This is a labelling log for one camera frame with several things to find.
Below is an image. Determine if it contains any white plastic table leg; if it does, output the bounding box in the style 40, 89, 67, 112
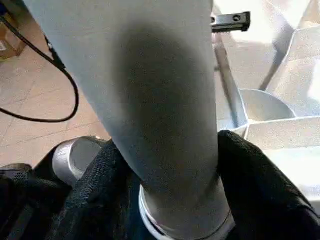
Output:
21, 0, 237, 237

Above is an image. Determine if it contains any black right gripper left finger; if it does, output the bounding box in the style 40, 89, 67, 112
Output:
48, 141, 151, 240

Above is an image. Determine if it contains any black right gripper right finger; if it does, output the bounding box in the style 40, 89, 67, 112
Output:
216, 129, 320, 240

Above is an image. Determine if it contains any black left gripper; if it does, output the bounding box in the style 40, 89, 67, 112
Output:
210, 11, 251, 33

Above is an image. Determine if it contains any white plastic table top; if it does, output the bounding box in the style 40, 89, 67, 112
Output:
138, 0, 320, 238

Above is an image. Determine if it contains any brown cardboard box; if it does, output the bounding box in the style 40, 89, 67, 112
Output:
0, 12, 27, 62

